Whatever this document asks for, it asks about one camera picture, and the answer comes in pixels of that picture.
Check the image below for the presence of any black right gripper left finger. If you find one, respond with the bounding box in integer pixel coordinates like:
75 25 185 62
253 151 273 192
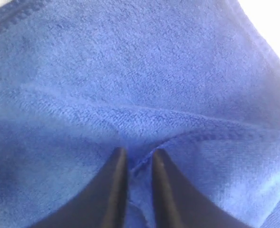
32 148 128 228

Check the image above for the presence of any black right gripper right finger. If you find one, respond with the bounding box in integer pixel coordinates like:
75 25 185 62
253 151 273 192
152 149 247 228

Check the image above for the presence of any blue towel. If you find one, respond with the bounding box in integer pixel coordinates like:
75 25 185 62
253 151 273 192
0 0 280 228

